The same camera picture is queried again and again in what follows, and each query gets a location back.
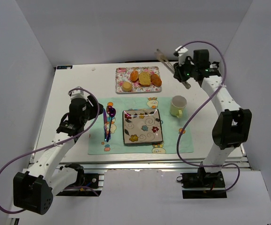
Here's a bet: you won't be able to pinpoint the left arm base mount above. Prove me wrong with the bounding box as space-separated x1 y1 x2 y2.
57 169 104 197

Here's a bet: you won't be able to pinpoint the round orange bun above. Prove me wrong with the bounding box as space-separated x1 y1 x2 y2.
130 70 139 82

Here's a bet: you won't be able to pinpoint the small pale round cake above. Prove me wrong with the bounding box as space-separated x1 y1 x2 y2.
121 82 133 92

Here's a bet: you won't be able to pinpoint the floral rectangular tray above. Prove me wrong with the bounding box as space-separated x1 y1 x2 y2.
115 66 162 94

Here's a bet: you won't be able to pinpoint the light green placemat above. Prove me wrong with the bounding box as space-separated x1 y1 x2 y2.
88 97 194 155

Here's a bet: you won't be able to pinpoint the square floral ceramic plate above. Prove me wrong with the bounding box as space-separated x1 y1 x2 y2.
122 108 164 145

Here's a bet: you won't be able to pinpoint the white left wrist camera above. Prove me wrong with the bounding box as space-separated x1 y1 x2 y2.
68 86 85 100

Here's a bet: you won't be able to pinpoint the metal kitchen tongs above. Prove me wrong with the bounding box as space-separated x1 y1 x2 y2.
155 49 191 89

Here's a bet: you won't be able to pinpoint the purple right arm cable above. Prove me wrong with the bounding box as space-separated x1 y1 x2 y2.
176 41 241 196

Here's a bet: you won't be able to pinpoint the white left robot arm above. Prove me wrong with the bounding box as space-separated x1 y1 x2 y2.
13 95 103 215

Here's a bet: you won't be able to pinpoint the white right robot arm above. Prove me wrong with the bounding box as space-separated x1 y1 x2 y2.
173 49 252 174

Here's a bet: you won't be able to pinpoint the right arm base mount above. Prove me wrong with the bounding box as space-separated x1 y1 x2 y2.
176 167 227 199

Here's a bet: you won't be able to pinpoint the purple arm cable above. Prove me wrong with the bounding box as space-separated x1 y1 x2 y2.
176 41 241 196
0 88 102 214

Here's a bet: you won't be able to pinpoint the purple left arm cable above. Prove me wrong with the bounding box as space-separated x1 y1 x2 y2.
0 88 102 214

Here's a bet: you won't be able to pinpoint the purple spoon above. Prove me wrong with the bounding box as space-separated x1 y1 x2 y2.
106 106 116 142

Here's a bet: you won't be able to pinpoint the iridescent table knife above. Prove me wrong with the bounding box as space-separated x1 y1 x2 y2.
103 108 108 141

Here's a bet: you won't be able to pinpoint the yellow bread slice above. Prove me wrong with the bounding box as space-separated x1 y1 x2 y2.
138 72 151 87

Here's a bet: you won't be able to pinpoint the brown oblong bread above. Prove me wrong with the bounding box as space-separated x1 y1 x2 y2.
151 74 162 87

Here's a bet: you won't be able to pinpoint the pale yellow mug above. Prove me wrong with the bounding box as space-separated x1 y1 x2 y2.
169 96 187 118

